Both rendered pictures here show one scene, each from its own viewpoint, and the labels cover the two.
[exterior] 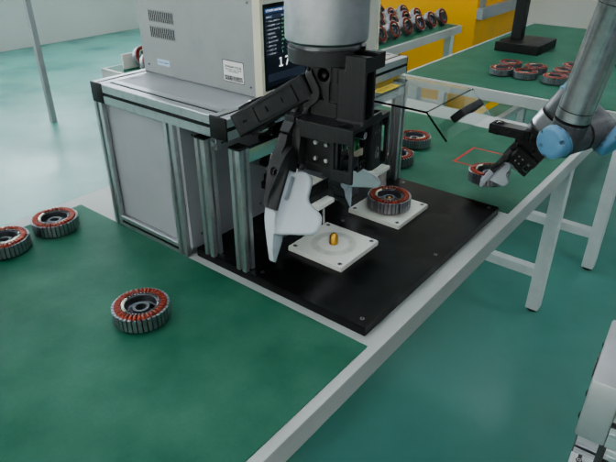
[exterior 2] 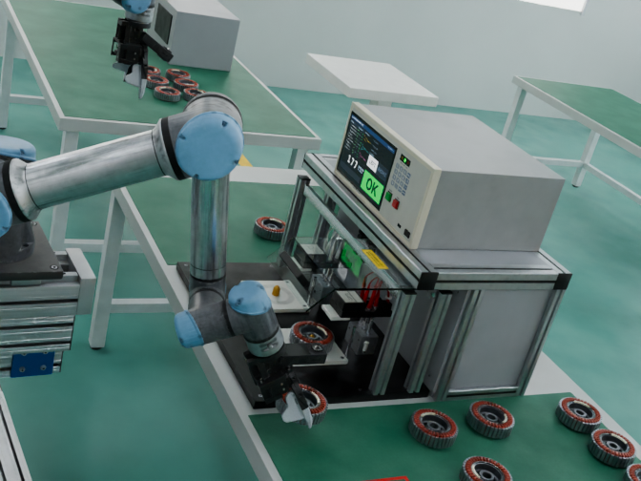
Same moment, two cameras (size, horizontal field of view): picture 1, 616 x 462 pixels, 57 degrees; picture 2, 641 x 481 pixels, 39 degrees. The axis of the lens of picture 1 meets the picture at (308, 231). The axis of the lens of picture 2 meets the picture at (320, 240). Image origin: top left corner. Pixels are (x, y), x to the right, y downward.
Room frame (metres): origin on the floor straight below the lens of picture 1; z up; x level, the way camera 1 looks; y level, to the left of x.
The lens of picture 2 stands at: (2.01, -2.06, 1.95)
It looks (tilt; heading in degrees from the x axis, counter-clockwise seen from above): 24 degrees down; 111
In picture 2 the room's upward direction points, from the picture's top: 15 degrees clockwise
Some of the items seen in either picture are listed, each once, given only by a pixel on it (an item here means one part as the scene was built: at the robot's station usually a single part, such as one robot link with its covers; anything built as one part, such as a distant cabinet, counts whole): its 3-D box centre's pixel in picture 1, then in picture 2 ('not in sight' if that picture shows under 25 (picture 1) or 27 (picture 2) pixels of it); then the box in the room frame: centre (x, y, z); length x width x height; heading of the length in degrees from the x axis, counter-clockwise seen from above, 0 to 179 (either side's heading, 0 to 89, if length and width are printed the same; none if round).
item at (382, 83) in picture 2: not in sight; (355, 135); (0.89, 0.88, 0.98); 0.37 x 0.35 x 0.46; 141
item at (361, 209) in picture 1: (388, 208); (309, 345); (1.33, -0.21, 0.78); 0.15 x 0.15 x 0.01; 51
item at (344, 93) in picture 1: (332, 110); (132, 41); (0.53, -0.02, 1.29); 0.09 x 0.08 x 0.12; 56
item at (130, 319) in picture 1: (141, 309); (271, 228); (0.91, 0.33, 0.77); 0.11 x 0.11 x 0.04
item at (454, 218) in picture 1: (357, 229); (295, 325); (1.25, -0.12, 0.76); 0.64 x 0.47 x 0.02; 141
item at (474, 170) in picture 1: (489, 174); (301, 404); (1.46, -0.50, 0.82); 0.11 x 0.11 x 0.04
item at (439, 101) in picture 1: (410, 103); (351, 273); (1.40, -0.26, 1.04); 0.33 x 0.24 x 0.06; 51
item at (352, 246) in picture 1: (333, 245); (275, 296); (1.14, -0.06, 0.78); 0.15 x 0.15 x 0.01; 51
